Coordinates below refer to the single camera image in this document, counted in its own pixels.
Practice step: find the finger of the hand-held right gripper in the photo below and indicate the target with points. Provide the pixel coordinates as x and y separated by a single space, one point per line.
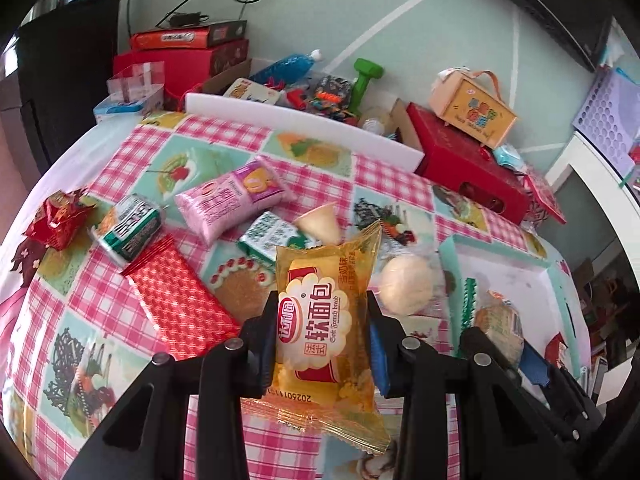
535 365

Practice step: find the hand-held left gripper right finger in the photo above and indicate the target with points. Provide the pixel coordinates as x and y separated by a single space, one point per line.
380 362

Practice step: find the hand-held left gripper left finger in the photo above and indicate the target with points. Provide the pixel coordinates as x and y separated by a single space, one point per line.
265 345

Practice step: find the red milk snack packet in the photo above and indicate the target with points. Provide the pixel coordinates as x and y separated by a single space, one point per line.
556 350

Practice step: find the cracker packet with green edge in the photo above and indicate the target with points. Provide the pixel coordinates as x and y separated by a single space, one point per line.
495 322

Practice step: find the yellow bread packet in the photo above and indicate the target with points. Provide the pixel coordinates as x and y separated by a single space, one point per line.
320 320

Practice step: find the clear round bun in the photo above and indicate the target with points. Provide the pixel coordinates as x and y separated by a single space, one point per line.
407 282

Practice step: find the white tray with teal rim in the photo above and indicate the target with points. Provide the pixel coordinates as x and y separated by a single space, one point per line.
505 270

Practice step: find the red patterned wafer packet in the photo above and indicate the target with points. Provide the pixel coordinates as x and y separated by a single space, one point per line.
175 300

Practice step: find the green white snack packet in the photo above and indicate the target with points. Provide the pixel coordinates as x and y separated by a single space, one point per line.
262 235

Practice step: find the jelly cup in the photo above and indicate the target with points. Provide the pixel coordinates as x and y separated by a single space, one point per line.
320 222

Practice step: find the green grey biscuit packet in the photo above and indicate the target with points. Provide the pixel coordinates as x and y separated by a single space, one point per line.
127 230

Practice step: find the red candy packet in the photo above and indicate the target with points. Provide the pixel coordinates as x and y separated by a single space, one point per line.
60 217

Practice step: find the pink snack packet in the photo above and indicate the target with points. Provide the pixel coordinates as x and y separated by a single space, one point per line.
230 200

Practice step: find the red patterned tin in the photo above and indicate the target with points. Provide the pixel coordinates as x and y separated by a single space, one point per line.
545 200

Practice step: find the wet wipes packet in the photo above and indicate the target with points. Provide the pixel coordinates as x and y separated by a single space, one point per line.
510 156

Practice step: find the white desk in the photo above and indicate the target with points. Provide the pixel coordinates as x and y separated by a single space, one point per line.
590 160

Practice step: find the red gift box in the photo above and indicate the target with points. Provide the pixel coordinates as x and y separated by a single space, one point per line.
460 160

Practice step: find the clear plastic bottle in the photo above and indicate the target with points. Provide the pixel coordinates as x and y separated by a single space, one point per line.
375 121

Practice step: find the yellow white card box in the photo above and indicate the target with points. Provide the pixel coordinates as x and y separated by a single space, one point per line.
250 92

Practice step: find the printed blanket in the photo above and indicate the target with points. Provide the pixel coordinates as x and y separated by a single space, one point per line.
12 310

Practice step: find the purple perforated basket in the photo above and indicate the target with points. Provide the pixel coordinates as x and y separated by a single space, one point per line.
602 115

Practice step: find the colourful toy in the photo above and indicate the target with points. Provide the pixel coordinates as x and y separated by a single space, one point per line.
327 92

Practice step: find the open cardboard box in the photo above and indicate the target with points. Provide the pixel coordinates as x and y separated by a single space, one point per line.
220 82

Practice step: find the blue tissue packet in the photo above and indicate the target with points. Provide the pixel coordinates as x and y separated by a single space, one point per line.
120 109

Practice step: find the blue bottle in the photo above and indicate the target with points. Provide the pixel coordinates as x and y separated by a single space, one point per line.
287 66

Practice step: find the green dumbbell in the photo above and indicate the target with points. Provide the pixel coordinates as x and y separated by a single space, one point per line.
362 82

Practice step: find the stack of red boxes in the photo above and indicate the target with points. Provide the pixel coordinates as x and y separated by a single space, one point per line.
190 65

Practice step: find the clear plastic box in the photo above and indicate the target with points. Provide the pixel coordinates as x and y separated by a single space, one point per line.
135 85

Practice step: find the orange flat box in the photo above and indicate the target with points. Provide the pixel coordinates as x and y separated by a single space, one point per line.
170 39

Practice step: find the black power adapter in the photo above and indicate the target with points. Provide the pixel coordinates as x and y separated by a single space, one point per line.
185 19

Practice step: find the black cabinet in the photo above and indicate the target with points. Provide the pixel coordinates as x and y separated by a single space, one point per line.
70 70

